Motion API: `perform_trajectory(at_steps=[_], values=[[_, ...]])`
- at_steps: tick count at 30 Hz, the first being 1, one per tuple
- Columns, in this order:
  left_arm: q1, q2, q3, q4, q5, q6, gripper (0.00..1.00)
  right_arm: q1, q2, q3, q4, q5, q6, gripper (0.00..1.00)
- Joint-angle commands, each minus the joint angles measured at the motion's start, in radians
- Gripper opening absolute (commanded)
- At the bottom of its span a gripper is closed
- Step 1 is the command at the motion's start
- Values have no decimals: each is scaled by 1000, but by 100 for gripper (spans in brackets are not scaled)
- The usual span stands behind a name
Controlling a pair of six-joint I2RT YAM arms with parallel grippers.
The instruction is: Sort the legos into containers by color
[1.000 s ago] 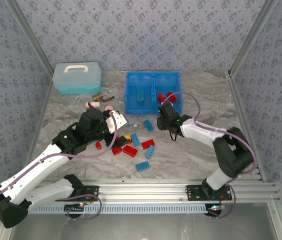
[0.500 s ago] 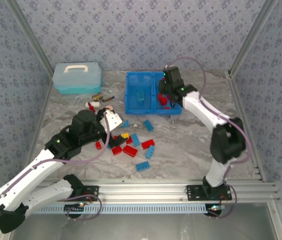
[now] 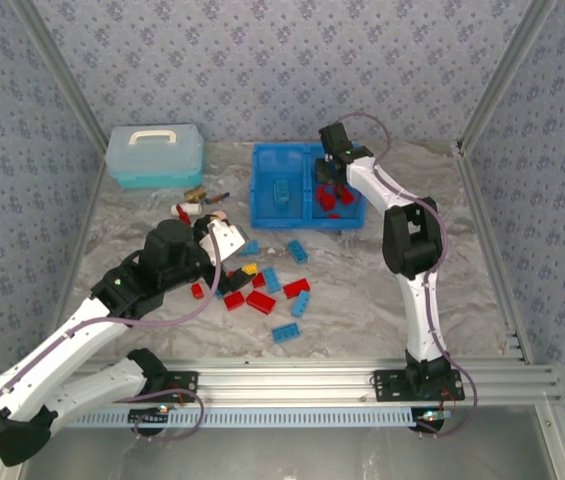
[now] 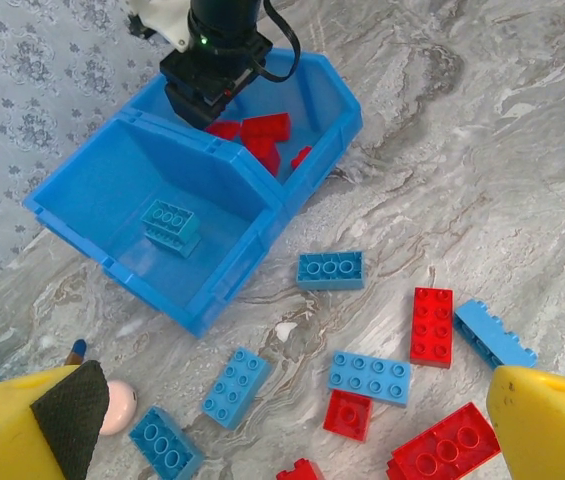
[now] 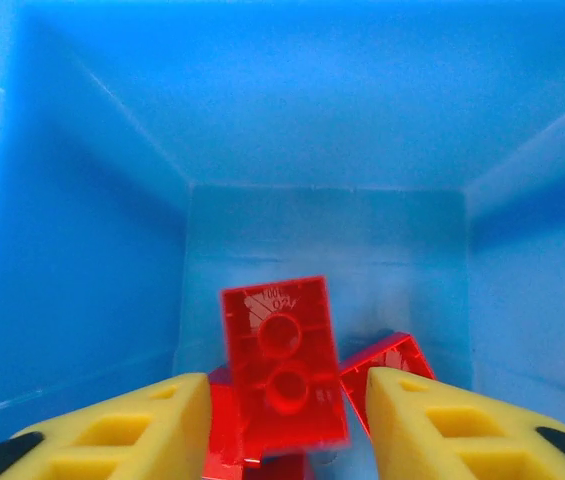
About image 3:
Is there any blue plastic bin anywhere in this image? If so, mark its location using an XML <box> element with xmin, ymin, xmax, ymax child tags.
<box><xmin>306</xmin><ymin>142</ymin><xmax>368</xmax><ymax>230</ymax></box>
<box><xmin>249</xmin><ymin>142</ymin><xmax>311</xmax><ymax>230</ymax></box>

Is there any small circuit board with LED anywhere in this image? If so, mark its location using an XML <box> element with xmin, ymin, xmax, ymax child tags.
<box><xmin>413</xmin><ymin>408</ymin><xmax>451</xmax><ymax>427</ymax></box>
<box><xmin>128</xmin><ymin>406</ymin><xmax>171</xmax><ymax>427</ymax></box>

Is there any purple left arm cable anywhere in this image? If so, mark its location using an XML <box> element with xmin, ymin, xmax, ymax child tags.
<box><xmin>0</xmin><ymin>227</ymin><xmax>224</xmax><ymax>444</ymax></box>

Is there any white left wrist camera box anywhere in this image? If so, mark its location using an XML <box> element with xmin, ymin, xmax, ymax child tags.
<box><xmin>197</xmin><ymin>215</ymin><xmax>246</xmax><ymax>264</ymax></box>

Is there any white valve with red handle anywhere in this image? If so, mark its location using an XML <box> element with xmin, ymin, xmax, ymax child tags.
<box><xmin>170</xmin><ymin>201</ymin><xmax>204</xmax><ymax>227</ymax></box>

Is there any aluminium side rail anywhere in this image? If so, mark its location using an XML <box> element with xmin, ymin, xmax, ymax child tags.
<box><xmin>454</xmin><ymin>142</ymin><xmax>536</xmax><ymax>366</ymax></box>
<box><xmin>54</xmin><ymin>143</ymin><xmax>113</xmax><ymax>324</ymax></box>

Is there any teal storage box white handle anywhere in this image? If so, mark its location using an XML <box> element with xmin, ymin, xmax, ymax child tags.
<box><xmin>105</xmin><ymin>123</ymin><xmax>207</xmax><ymax>191</ymax></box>

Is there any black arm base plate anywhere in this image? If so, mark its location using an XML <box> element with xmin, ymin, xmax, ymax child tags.
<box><xmin>126</xmin><ymin>370</ymin><xmax>200</xmax><ymax>405</ymax></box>
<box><xmin>372</xmin><ymin>369</ymin><xmax>465</xmax><ymax>405</ymax></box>

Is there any wide aluminium front rail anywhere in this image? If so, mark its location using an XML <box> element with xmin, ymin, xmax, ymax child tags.
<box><xmin>15</xmin><ymin>358</ymin><xmax>562</xmax><ymax>407</ymax></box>

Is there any slotted grey cable duct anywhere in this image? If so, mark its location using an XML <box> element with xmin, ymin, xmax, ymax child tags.
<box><xmin>56</xmin><ymin>406</ymin><xmax>426</xmax><ymax>430</ymax></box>

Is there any aluminium frame post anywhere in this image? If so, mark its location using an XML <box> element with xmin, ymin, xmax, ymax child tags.
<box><xmin>11</xmin><ymin>0</ymin><xmax>111</xmax><ymax>147</ymax></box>
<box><xmin>454</xmin><ymin>0</ymin><xmax>559</xmax><ymax>154</ymax></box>

